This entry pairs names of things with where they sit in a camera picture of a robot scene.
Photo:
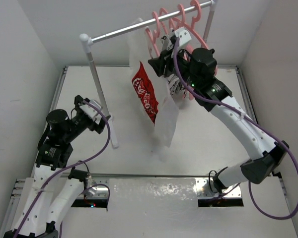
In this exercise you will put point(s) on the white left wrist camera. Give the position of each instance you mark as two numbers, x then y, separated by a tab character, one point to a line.
91	112

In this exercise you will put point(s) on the white red print t-shirt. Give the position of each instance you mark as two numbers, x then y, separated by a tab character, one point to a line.
152	94

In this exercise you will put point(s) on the white silver clothes rack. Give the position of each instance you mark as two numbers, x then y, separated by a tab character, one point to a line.
87	43

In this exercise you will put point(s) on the black white print shirt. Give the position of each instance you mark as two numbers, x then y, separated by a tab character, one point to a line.
175	87

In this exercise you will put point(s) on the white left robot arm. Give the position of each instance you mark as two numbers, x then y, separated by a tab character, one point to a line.
56	185

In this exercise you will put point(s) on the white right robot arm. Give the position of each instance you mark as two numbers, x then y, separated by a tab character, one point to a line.
198	72

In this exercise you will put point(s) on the pink print shirt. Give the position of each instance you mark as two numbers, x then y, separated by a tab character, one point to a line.
187	94

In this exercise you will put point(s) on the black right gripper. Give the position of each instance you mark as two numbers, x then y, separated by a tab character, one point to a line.
164	62

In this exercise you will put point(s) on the pink hanger holding print shirt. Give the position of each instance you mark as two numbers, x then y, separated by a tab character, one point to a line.
167	25

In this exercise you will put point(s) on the silver front mounting rail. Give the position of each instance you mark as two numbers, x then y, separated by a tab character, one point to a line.
97	189

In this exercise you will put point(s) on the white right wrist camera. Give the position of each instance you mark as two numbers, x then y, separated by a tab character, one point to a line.
184	37

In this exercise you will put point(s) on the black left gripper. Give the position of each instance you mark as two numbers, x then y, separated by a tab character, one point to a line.
95	125

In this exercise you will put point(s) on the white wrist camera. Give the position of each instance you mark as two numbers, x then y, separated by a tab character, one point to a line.
184	37
91	112

